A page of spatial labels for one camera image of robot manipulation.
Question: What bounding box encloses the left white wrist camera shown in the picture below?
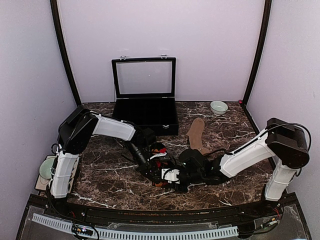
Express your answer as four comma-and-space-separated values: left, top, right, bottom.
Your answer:
149, 152, 167, 160

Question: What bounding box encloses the white slotted cable duct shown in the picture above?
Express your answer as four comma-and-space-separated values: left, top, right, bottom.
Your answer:
31, 213, 239, 240

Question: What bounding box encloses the green circuit board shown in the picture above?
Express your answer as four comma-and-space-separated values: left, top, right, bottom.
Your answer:
71, 224, 94, 237

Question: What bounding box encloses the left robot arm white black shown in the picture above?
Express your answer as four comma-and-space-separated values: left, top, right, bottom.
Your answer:
49, 105, 165, 218

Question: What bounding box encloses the pale green bowl on mat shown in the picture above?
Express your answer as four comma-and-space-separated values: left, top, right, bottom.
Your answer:
39, 158, 55, 180

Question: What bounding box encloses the left black frame post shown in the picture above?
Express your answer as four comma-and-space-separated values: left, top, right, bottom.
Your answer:
49, 0, 82, 106

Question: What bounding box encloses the black front rail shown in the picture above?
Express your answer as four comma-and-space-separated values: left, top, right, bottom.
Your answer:
29, 194, 301, 226

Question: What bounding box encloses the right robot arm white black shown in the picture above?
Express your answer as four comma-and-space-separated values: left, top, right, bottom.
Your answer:
161, 118, 312, 217

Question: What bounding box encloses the pale green bowl at back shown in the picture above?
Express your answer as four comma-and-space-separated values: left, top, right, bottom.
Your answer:
210, 100, 229, 116

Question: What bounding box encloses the black display case glass lid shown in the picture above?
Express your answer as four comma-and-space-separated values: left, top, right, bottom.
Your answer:
108, 55, 180, 137

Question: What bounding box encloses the argyle red orange black sock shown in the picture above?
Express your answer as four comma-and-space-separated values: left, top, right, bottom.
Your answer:
149, 143, 175, 188

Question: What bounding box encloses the black frame post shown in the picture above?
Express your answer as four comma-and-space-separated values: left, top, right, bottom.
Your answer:
49, 0, 82, 106
242, 0, 272, 108

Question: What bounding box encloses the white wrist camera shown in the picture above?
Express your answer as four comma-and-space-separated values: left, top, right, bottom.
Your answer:
149, 152, 167, 160
161, 168, 180, 184

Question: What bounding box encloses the right black frame post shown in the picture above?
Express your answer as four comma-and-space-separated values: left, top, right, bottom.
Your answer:
242, 0, 272, 108

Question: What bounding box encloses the tan brown sock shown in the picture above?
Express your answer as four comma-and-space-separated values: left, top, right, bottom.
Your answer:
186, 117, 210, 155

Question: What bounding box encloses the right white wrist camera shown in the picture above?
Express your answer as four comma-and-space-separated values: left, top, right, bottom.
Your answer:
161, 168, 180, 184

